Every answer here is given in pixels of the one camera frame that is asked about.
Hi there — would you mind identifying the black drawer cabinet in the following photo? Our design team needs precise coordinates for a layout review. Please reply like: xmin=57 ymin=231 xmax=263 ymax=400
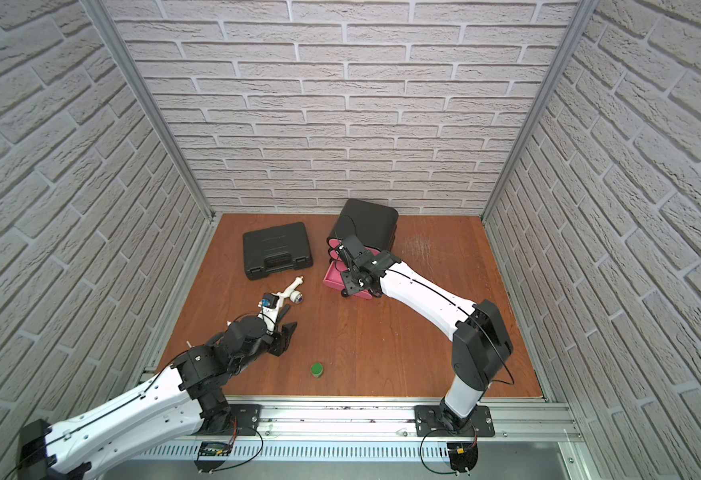
xmin=328 ymin=199 xmax=399 ymax=251

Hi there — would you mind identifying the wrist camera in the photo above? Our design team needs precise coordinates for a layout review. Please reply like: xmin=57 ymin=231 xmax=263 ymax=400
xmin=336 ymin=235 xmax=369 ymax=269
xmin=258 ymin=293 xmax=284 ymax=321

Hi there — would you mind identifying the aluminium front rail frame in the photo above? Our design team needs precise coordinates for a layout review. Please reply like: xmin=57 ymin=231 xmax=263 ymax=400
xmin=92 ymin=396 xmax=599 ymax=479

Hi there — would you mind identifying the pink bottom drawer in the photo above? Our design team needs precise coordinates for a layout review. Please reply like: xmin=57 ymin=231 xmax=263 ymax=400
xmin=322 ymin=260 xmax=348 ymax=297

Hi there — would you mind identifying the right electronics board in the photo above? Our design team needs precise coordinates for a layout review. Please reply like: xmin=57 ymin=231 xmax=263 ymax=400
xmin=446 ymin=442 xmax=479 ymax=475

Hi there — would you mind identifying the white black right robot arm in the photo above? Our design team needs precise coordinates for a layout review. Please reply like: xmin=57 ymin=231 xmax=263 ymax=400
xmin=340 ymin=251 xmax=514 ymax=431

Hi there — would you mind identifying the aluminium corner post right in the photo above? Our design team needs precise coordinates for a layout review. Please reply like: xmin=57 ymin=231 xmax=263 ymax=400
xmin=480 ymin=0 xmax=599 ymax=222

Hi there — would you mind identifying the left electronics board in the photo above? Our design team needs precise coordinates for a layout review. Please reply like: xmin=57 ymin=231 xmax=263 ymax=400
xmin=194 ymin=442 xmax=232 ymax=473

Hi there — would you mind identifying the aluminium corner post left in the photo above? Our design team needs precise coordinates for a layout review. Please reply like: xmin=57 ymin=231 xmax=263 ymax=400
xmin=82 ymin=0 xmax=214 ymax=222

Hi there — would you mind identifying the white pipe fitting brass thread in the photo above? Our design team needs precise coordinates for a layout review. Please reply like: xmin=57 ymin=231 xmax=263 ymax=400
xmin=276 ymin=276 xmax=304 ymax=305

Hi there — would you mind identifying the aluminium left floor rail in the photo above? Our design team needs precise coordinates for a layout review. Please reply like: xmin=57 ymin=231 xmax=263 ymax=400
xmin=112 ymin=214 xmax=222 ymax=394

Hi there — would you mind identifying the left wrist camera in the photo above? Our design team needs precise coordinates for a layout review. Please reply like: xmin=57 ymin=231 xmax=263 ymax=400
xmin=258 ymin=293 xmax=284 ymax=321

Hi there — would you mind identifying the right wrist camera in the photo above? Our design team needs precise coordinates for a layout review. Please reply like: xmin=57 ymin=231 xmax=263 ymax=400
xmin=336 ymin=235 xmax=369 ymax=269

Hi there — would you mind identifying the green paint bottle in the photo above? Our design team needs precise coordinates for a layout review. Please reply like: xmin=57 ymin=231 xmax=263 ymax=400
xmin=310 ymin=362 xmax=324 ymax=378

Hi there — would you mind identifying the aluminium corner post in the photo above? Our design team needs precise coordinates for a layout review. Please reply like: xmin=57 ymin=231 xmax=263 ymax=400
xmin=82 ymin=0 xmax=214 ymax=222
xmin=480 ymin=0 xmax=599 ymax=222

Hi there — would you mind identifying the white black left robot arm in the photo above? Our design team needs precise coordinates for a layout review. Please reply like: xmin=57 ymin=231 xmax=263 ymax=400
xmin=14 ymin=314 xmax=298 ymax=479

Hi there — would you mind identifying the electronics board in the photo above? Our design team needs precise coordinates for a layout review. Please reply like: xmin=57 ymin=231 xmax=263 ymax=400
xmin=446 ymin=442 xmax=479 ymax=475
xmin=194 ymin=442 xmax=232 ymax=473

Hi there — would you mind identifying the black plastic tool case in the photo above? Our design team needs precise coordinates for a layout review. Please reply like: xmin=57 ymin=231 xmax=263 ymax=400
xmin=242 ymin=222 xmax=314 ymax=280

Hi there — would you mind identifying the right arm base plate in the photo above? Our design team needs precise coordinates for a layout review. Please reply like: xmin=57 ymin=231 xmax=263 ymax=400
xmin=413 ymin=405 xmax=495 ymax=438

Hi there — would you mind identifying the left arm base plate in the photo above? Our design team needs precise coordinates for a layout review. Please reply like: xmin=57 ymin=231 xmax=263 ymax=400
xmin=190 ymin=403 xmax=262 ymax=437

